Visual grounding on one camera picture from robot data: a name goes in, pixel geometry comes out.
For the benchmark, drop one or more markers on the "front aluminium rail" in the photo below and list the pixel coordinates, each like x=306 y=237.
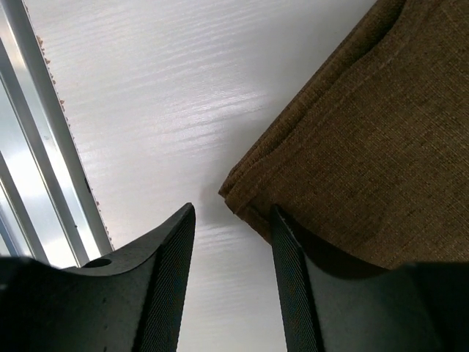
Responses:
x=48 y=211

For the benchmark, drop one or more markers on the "brown cloth napkin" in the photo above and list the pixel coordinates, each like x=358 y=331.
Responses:
x=372 y=154

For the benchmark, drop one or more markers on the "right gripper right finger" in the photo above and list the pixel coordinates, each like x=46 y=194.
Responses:
x=332 y=301

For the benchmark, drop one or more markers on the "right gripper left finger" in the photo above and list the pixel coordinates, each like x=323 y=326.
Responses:
x=129 y=300

